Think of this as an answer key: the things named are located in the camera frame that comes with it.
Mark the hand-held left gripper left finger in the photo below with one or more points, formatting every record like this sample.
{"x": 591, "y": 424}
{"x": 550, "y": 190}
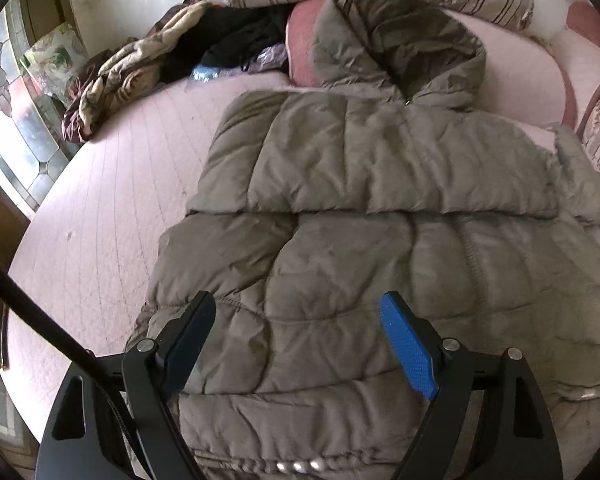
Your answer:
{"x": 195, "y": 330}

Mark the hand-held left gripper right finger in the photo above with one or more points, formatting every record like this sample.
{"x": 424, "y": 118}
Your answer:
{"x": 407, "y": 345}

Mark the floral picture board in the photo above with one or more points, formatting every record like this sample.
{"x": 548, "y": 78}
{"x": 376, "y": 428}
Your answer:
{"x": 55, "y": 55}

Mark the olive puffer jacket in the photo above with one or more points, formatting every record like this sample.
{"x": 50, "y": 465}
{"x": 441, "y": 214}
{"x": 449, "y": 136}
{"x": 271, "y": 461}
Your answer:
{"x": 355, "y": 240}

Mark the pink and white pillow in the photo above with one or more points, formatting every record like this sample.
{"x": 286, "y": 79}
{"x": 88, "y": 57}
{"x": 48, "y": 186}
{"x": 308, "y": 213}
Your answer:
{"x": 590, "y": 60}

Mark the stained glass window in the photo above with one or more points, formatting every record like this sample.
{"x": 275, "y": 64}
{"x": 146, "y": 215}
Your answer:
{"x": 15, "y": 110}

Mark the black clothing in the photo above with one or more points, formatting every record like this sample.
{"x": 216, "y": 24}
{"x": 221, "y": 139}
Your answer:
{"x": 240, "y": 30}

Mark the clear plastic bag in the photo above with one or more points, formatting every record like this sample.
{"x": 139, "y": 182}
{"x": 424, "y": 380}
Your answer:
{"x": 270, "y": 57}

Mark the brown beige patterned cloth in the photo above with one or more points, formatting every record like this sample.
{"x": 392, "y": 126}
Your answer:
{"x": 125, "y": 75}

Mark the brown wooden furniture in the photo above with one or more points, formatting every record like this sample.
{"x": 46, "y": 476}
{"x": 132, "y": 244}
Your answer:
{"x": 0, "y": 220}

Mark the pink quilted pillow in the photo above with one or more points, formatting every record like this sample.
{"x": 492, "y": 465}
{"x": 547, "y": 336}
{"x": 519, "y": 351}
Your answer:
{"x": 520, "y": 75}

